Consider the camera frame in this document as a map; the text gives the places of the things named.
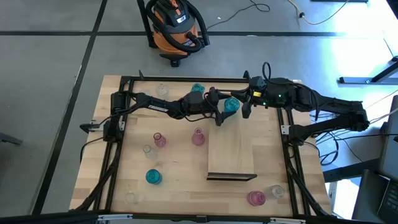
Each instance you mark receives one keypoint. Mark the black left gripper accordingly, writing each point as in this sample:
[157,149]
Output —
[214,101]

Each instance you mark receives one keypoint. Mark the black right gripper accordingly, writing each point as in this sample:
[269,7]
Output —
[267,95]

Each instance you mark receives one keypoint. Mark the teal shouldered glass vase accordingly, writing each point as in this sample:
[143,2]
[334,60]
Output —
[231,105]

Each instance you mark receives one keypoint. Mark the wooden shelf black metal frame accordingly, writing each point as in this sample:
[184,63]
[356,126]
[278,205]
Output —
[230,149]

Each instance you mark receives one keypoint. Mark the pink tall diamond-cut vase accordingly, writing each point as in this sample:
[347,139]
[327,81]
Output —
[198,139]

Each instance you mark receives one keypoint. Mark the teal textured glass vase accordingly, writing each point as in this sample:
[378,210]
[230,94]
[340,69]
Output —
[153,176]
[198,88]

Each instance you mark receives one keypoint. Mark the pink small bulbous vase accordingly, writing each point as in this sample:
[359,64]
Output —
[160,141]

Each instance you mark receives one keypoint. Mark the clear swirl bulbous glass vase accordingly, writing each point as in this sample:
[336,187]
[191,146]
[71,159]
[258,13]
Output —
[150,152]

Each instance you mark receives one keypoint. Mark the pink wide glass vase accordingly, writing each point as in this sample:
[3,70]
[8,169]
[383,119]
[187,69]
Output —
[256,198]

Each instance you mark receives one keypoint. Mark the clear fluted glass vase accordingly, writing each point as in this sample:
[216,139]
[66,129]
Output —
[276,191]

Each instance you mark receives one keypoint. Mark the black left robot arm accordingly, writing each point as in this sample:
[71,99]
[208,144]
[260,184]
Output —
[155,107]

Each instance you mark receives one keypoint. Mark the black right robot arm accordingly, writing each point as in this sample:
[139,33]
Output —
[335,107]

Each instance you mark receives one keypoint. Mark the clear diamond-cut glass jar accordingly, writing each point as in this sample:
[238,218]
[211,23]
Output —
[162,90]

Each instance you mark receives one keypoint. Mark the orange black shop vacuum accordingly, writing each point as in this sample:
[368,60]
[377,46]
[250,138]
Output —
[174,37]

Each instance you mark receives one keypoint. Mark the grey desk foot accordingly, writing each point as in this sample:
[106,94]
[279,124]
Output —
[354,80]
[9,139]

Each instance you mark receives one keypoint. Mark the black stand leg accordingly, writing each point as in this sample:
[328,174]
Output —
[146,25]

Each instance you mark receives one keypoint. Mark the black side clamp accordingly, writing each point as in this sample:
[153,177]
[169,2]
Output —
[90,127]

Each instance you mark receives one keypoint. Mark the grey monitor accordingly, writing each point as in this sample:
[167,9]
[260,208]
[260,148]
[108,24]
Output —
[391,149]

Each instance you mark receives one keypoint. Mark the black keyboard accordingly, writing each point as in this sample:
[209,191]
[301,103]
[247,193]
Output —
[390,199]

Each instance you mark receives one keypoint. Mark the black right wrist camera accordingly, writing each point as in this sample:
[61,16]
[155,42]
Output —
[258,83]

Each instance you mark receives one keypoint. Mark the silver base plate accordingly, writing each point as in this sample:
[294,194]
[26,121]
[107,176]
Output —
[121,125]
[285,129]

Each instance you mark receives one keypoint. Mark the black table-level camera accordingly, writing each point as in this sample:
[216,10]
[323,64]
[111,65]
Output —
[201,218]

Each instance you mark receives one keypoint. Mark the silver mounting bracket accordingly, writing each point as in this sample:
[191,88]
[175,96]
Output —
[115,216]
[287,221]

